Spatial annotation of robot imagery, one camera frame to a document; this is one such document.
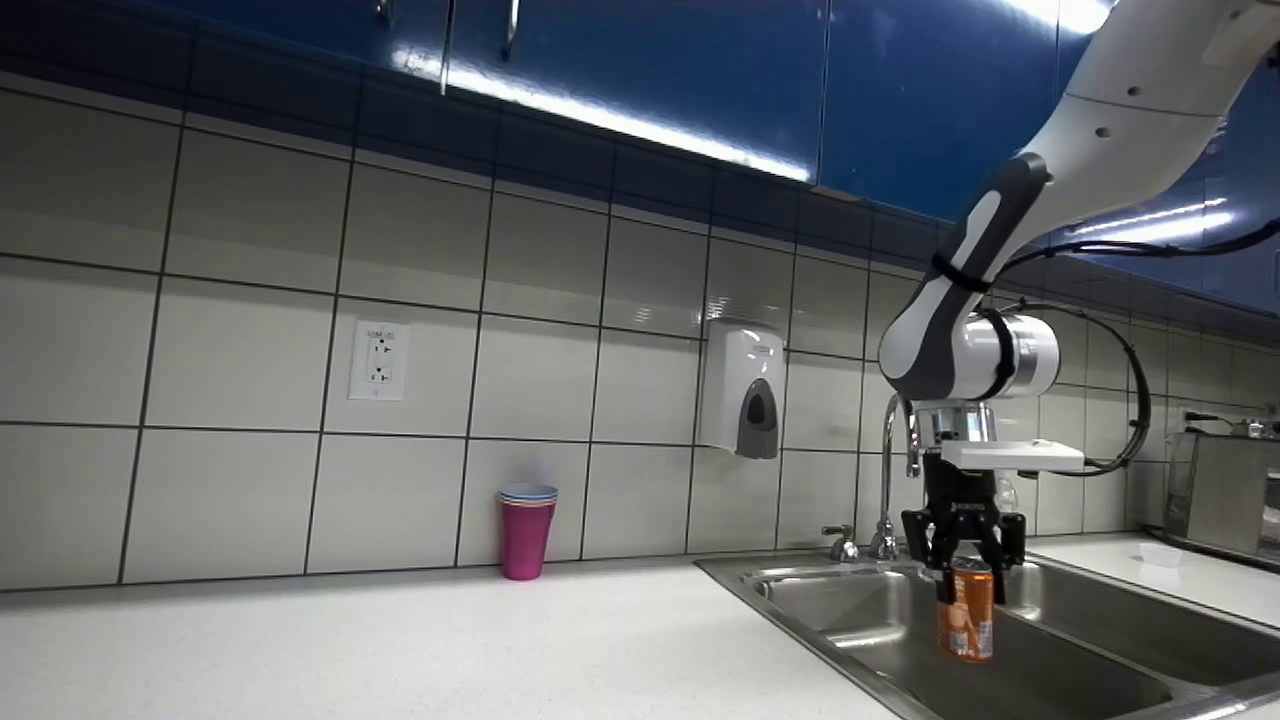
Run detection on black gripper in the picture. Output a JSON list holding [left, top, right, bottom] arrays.
[[906, 458, 1029, 604]]

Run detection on orange soda can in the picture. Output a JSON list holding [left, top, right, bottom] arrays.
[[941, 546, 995, 664]]

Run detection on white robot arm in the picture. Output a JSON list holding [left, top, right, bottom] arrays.
[[882, 0, 1280, 604]]

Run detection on chrome sink faucet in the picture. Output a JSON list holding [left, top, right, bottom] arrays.
[[821, 390, 935, 565]]

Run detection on stainless steel double sink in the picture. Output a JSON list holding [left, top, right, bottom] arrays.
[[704, 556, 1280, 720]]

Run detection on stainless steel toaster oven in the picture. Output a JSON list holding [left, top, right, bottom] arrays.
[[1164, 411, 1280, 570]]

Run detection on blue upper cabinets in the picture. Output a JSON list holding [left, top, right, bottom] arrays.
[[0, 0, 1280, 320]]

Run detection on pink plastic cup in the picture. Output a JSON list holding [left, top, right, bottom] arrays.
[[502, 486, 560, 581]]

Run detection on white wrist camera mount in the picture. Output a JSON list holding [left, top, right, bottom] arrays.
[[919, 405, 1086, 473]]

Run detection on white wall soap dispenser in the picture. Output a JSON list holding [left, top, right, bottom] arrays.
[[700, 323, 786, 461]]

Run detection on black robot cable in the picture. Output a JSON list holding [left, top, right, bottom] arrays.
[[1013, 212, 1280, 480]]

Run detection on white electrical wall outlet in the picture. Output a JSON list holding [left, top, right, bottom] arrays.
[[351, 320, 409, 402]]

